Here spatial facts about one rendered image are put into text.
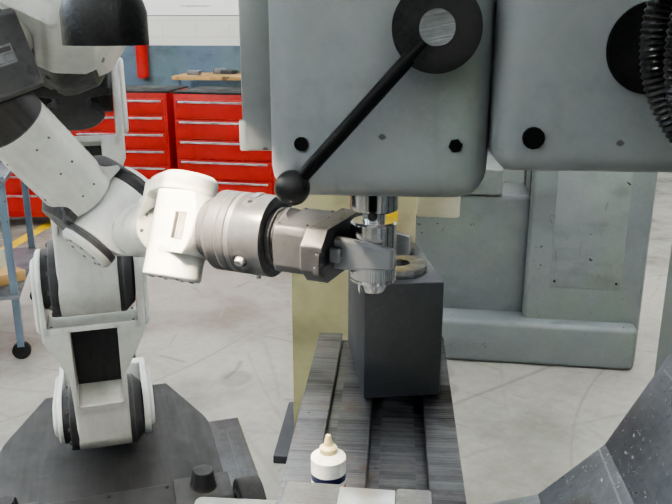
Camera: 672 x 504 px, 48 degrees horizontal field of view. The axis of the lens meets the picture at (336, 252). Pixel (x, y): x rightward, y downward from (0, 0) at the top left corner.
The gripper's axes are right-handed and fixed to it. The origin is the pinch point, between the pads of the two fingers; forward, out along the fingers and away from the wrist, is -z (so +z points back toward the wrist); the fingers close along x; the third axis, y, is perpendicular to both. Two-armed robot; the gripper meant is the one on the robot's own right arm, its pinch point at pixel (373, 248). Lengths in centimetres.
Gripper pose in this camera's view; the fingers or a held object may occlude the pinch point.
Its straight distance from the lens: 77.5
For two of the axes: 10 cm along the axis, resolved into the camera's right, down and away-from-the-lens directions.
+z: -9.2, -1.2, 3.7
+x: 3.9, -2.7, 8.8
